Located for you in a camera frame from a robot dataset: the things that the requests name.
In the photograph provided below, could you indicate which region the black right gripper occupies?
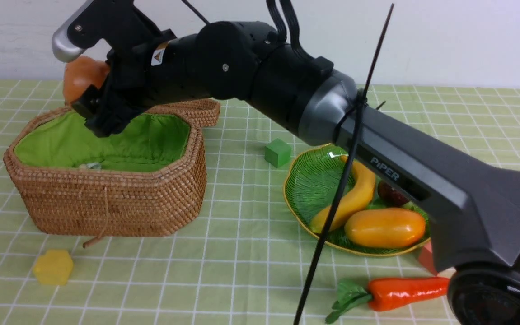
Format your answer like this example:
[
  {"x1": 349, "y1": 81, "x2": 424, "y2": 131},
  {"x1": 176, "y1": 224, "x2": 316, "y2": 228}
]
[{"x1": 70, "y1": 38, "x2": 183, "y2": 137}]

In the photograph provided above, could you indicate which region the brown toy potato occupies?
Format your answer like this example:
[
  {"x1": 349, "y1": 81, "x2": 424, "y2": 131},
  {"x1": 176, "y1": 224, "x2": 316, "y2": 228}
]
[{"x1": 63, "y1": 56, "x2": 110, "y2": 106}]

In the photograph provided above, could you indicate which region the yellow toy banana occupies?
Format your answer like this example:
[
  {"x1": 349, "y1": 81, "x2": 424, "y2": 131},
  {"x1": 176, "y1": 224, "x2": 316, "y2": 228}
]
[{"x1": 309, "y1": 160, "x2": 377, "y2": 234}]

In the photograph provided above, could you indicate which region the purple toy mangosteen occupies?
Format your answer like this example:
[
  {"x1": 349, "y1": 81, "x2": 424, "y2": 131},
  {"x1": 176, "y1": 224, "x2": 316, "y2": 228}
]
[{"x1": 377, "y1": 181, "x2": 410, "y2": 207}]

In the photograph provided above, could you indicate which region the orange toy mango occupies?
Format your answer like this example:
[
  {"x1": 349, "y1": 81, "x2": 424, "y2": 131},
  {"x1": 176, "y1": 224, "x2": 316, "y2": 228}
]
[{"x1": 344, "y1": 208, "x2": 426, "y2": 249}]

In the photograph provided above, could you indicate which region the orange toy carrot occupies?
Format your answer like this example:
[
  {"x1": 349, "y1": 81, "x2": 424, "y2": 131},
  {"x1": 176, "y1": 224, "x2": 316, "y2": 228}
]
[{"x1": 324, "y1": 276, "x2": 450, "y2": 324}]

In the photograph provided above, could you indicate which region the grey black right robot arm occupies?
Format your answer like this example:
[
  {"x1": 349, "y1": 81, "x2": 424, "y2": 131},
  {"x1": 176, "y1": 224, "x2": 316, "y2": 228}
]
[{"x1": 53, "y1": 17, "x2": 520, "y2": 325}]

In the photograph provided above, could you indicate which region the woven rattan basket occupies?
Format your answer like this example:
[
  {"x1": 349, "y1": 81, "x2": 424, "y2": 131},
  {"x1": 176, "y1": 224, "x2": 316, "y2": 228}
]
[{"x1": 2, "y1": 99, "x2": 221, "y2": 248}]

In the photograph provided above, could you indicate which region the green foam cube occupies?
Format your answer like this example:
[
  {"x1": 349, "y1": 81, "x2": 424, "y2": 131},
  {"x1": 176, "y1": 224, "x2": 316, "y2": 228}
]
[{"x1": 264, "y1": 138, "x2": 291, "y2": 168}]

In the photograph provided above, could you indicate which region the green leaf glass plate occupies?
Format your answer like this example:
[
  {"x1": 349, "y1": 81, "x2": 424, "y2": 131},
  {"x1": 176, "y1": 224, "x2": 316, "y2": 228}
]
[{"x1": 283, "y1": 144, "x2": 431, "y2": 257}]

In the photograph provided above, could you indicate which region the yellow foam block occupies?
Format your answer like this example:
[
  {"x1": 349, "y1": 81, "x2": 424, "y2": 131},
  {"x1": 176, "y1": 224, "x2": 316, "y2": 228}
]
[{"x1": 32, "y1": 250, "x2": 74, "y2": 286}]

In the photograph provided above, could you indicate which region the pink foam block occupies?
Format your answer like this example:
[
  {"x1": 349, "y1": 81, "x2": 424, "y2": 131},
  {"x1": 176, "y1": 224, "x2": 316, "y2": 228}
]
[{"x1": 417, "y1": 241, "x2": 439, "y2": 276}]

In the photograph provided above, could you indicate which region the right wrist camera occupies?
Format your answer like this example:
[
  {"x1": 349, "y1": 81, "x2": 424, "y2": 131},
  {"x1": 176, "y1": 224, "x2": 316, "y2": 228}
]
[{"x1": 52, "y1": 0, "x2": 176, "y2": 62}]

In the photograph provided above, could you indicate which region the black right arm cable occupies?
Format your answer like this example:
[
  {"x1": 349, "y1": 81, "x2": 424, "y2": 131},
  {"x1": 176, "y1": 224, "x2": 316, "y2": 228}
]
[{"x1": 181, "y1": 0, "x2": 317, "y2": 64}]

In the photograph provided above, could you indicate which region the black right cable tie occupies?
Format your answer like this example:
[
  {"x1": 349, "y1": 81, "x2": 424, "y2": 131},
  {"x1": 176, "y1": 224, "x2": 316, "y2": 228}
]
[{"x1": 293, "y1": 3, "x2": 394, "y2": 325}]

